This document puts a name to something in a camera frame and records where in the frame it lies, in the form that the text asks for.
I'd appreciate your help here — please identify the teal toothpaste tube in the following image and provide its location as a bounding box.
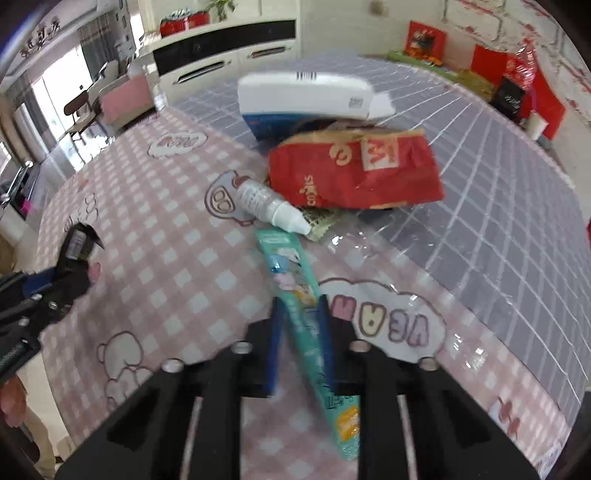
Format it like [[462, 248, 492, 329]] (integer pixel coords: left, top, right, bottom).
[[256, 229, 360, 460]]

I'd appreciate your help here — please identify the black gold snack wrapper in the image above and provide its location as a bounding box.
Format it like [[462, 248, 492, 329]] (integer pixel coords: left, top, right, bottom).
[[300, 207, 343, 242]]

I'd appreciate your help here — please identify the person's left hand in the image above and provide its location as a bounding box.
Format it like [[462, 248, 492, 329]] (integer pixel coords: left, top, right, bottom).
[[0, 376, 27, 428]]

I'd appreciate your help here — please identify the dark wooden chair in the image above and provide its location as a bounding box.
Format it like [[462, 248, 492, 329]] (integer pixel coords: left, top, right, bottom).
[[63, 90, 97, 145]]

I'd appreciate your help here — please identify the pink covered sofa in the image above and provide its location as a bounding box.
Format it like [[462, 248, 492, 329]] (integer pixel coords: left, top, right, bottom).
[[98, 75, 155, 132]]

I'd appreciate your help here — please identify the pink checkered tablecloth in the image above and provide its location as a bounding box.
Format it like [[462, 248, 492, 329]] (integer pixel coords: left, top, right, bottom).
[[36, 55, 590, 479]]

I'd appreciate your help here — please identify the white dropper bottle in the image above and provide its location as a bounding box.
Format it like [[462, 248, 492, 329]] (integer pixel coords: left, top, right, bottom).
[[238, 179, 311, 235]]

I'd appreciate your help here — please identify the black chandelier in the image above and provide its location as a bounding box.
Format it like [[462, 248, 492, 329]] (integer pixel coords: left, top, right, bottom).
[[20, 17, 61, 59]]

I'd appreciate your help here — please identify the white black sideboard cabinet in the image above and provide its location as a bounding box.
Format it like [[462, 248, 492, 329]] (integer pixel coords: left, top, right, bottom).
[[139, 17, 301, 103]]

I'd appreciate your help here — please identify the white blue cardboard box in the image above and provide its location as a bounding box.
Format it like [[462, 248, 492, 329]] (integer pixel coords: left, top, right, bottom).
[[238, 71, 396, 140]]

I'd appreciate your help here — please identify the red gift box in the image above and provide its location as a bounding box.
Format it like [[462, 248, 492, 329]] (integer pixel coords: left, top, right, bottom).
[[159, 9, 211, 37]]

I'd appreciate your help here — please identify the green potted plant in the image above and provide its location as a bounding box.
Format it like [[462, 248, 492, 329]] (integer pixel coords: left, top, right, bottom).
[[205, 0, 236, 21]]

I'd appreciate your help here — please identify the red paper fast-food bag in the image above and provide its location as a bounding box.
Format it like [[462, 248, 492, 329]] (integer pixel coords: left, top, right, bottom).
[[269, 129, 445, 210]]

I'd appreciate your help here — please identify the white paper cup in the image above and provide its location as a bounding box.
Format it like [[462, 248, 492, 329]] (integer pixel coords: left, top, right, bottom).
[[526, 110, 548, 142]]

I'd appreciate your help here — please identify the red cola bottle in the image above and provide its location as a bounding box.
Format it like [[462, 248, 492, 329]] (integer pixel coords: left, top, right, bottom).
[[503, 39, 538, 93]]

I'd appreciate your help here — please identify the red framed picture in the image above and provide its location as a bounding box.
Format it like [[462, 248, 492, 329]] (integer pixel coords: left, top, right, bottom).
[[404, 21, 448, 66]]

